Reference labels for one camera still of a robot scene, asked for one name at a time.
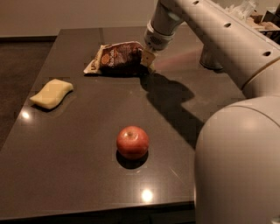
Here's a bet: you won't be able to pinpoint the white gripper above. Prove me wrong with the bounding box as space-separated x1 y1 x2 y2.
140 22 174 74

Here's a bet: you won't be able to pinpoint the brown chip bag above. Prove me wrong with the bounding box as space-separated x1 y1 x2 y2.
84 41 144 74

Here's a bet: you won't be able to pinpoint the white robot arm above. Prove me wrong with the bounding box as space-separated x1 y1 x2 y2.
144 0 280 224

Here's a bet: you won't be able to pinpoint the red apple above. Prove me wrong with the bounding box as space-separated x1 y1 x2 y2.
116 126 149 160

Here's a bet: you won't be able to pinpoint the grey metal napkin bucket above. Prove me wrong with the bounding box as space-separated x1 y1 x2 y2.
199 45 223 71

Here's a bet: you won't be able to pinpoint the yellow sponge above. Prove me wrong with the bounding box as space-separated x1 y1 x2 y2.
30 79 74 109

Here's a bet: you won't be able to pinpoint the cluttered background shelf items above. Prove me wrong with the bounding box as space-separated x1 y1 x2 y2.
246 7 280 45

